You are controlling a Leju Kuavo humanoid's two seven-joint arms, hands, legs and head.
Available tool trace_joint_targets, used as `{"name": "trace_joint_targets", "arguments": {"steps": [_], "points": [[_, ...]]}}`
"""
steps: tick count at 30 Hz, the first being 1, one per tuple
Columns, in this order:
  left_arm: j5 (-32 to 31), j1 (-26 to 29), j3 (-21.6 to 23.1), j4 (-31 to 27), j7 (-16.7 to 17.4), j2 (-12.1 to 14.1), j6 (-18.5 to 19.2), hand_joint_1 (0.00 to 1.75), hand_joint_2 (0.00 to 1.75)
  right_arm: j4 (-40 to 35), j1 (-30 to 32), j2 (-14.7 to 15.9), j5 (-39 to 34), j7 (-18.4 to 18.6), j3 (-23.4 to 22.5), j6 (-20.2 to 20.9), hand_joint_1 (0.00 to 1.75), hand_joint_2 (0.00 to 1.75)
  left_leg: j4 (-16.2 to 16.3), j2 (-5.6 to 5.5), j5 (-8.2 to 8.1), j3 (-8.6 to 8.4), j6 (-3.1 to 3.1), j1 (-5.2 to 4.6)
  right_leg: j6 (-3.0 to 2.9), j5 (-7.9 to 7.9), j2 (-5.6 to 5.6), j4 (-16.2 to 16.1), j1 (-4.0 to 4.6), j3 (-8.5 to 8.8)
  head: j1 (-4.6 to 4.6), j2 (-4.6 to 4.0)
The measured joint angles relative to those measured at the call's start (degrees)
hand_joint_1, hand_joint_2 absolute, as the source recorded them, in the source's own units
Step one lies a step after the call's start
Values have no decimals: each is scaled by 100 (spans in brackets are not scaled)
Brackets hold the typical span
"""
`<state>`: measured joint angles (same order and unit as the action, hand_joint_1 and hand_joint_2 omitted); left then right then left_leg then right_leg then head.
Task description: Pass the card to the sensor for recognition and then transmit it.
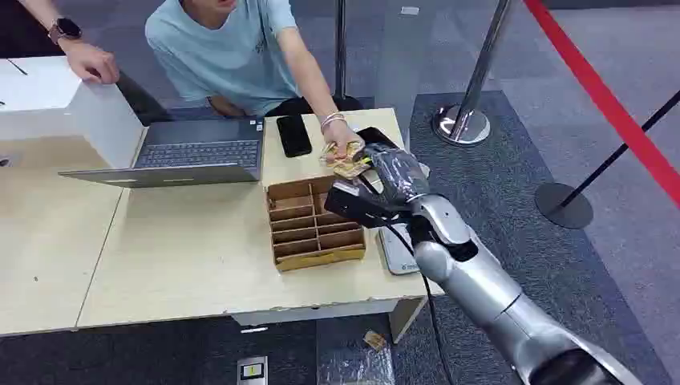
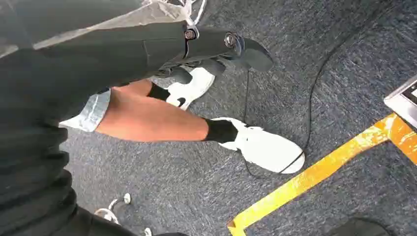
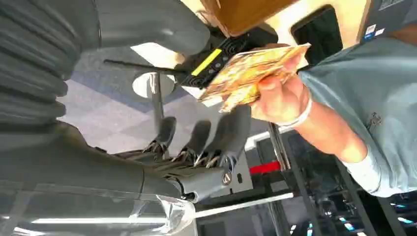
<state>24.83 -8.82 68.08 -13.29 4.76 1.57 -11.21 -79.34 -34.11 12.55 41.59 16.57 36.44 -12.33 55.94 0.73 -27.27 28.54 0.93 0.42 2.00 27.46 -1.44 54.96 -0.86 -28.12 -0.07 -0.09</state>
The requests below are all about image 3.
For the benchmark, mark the person's hand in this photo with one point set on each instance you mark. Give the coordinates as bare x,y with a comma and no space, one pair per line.
280,101

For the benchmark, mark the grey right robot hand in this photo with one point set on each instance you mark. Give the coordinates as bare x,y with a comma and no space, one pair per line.
81,176

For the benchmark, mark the white wristband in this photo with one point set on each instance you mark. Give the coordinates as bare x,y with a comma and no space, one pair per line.
301,117

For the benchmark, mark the metal pole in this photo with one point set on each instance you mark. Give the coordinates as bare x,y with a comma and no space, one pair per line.
279,146

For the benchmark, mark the red strip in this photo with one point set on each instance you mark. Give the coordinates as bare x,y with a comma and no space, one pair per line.
264,167

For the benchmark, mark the black device with yellow strip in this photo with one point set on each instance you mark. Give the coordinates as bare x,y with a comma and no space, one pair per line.
215,62

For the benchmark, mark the black screen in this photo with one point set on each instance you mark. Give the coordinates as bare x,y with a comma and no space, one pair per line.
321,35

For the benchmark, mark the wooden card box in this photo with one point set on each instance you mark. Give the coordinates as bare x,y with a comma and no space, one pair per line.
247,14

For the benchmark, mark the person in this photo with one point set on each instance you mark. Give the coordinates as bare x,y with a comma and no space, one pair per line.
374,97

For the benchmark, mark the clear plastic cover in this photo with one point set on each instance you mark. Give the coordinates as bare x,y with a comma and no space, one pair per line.
169,211

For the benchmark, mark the black metal rack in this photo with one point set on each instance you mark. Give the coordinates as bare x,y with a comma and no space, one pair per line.
325,195

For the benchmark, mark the white light strip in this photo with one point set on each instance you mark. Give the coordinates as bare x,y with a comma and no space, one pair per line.
244,204

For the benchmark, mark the round metal table base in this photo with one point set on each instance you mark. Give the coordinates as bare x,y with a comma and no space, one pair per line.
153,85

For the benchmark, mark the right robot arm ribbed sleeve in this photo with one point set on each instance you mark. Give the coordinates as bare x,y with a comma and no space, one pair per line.
29,65

